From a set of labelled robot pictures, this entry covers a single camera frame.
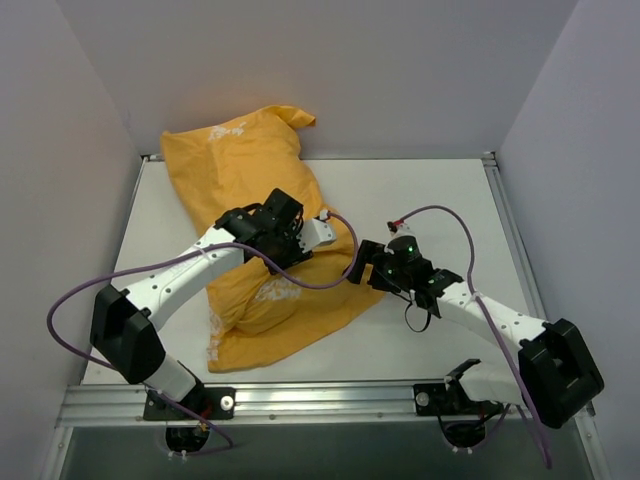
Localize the yellow printed pillowcase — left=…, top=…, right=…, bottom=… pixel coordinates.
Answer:
left=160, top=106, right=383, bottom=373

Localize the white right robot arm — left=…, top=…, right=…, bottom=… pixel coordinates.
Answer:
left=368, top=239, right=604, bottom=429

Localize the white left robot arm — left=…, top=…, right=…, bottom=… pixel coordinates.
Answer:
left=90, top=189, right=338, bottom=419

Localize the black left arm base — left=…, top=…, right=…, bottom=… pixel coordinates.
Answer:
left=142, top=384, right=237, bottom=451

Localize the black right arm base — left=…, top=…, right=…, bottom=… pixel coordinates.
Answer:
left=412, top=359, right=508, bottom=453

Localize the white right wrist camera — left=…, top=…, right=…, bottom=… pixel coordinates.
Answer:
left=387, top=221, right=415, bottom=240

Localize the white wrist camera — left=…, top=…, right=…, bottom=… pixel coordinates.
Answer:
left=297, top=210, right=337, bottom=253
left=387, top=221, right=415, bottom=240

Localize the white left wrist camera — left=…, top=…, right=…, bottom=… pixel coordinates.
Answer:
left=297, top=210, right=337, bottom=253

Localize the aluminium table edge rail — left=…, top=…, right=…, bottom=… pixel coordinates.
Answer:
left=481, top=152, right=547, bottom=319

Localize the aluminium front frame rail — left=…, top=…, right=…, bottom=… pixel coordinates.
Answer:
left=58, top=380, right=515, bottom=428

